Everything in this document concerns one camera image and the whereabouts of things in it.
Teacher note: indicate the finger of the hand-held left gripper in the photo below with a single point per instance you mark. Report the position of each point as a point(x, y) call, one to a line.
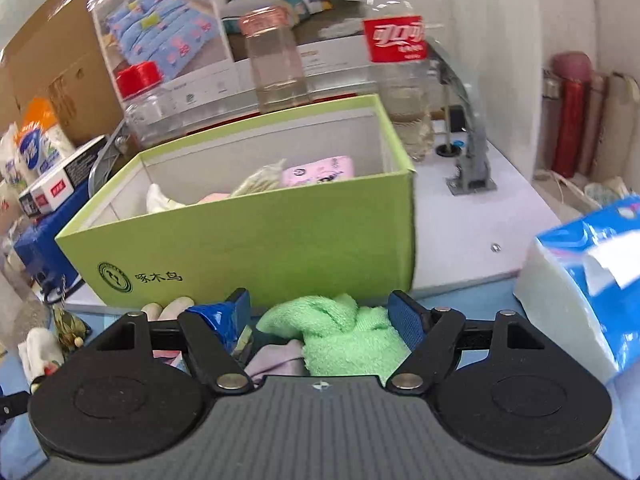
point(12, 407)

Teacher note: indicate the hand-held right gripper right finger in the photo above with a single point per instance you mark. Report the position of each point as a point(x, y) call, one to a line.
point(405, 320)

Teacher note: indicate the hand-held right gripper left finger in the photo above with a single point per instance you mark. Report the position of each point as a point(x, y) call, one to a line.
point(220, 317)

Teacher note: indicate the green towel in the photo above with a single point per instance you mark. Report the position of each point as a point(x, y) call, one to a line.
point(345, 340)

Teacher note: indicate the green cardboard box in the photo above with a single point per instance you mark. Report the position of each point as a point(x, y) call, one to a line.
point(275, 245)

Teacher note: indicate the pink and white sock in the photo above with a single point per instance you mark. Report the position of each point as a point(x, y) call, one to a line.
point(212, 198)

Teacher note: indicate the beige knitted cloth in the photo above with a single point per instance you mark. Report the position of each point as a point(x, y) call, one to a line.
point(260, 177)

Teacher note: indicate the pink tissue pack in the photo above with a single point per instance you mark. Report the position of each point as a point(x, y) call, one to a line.
point(320, 170)

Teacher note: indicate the cream sock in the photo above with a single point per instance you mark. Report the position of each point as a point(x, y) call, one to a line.
point(170, 307)

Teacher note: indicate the white sock with red mark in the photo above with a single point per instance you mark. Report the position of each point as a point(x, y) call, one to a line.
point(42, 355)

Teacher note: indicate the lavender cloth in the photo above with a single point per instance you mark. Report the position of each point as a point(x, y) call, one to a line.
point(275, 362)

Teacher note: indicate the blue box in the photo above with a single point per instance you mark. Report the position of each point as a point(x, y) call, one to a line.
point(45, 250)

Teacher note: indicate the blue tissue pack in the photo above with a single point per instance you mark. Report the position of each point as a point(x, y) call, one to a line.
point(565, 300)

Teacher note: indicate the grey metal rack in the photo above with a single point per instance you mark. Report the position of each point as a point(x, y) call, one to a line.
point(105, 165)

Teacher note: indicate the small white and black box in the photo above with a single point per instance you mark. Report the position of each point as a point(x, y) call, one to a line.
point(65, 175)

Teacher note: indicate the clear jar with red lid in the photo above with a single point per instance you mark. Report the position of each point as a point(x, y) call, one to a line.
point(150, 110)

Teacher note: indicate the blue printed blanket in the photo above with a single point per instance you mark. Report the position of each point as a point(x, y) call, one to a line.
point(620, 420)

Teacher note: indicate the blue and white paper pack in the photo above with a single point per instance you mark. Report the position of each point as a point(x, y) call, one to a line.
point(40, 155)

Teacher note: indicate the steel thermos with black lid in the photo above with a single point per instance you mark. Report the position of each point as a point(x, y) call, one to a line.
point(550, 120)

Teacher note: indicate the clear jar with pink lid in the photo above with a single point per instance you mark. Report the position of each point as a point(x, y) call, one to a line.
point(275, 65)

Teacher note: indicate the red thermos flask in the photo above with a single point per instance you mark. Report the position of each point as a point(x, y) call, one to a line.
point(570, 110)

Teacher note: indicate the bronze thermos flask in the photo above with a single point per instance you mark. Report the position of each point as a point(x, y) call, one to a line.
point(595, 125)

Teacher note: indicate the orange pack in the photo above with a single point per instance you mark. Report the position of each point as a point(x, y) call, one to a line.
point(37, 115)

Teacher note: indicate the clear red-label cola bottle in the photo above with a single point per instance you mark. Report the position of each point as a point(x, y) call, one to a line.
point(395, 40)

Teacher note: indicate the beige flask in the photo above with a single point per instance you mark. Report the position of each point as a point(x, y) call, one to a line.
point(622, 130)

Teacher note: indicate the bedding picture poster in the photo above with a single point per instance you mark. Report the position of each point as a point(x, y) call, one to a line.
point(160, 25)

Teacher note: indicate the brown cardboard box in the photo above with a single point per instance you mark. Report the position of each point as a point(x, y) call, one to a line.
point(50, 60)

